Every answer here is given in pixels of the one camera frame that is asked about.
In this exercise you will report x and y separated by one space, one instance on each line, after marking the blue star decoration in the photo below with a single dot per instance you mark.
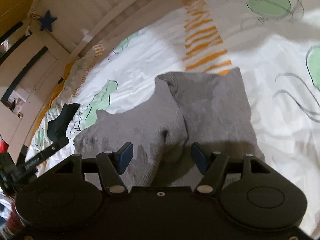
47 21

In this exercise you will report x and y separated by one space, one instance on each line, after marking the black cloth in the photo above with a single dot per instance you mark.
62 120

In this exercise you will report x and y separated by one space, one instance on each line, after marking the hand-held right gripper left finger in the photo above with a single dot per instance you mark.
125 158

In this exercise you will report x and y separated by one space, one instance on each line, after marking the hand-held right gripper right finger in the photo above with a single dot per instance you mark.
200 158

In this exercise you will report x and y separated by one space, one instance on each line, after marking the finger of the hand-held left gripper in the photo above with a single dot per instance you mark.
47 152

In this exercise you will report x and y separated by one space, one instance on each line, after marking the leaf print bed sheet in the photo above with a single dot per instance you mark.
275 55

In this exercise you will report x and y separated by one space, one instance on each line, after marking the grey hooded knit dress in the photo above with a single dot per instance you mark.
212 105

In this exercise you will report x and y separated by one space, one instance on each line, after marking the wooden bed frame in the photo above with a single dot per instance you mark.
87 5

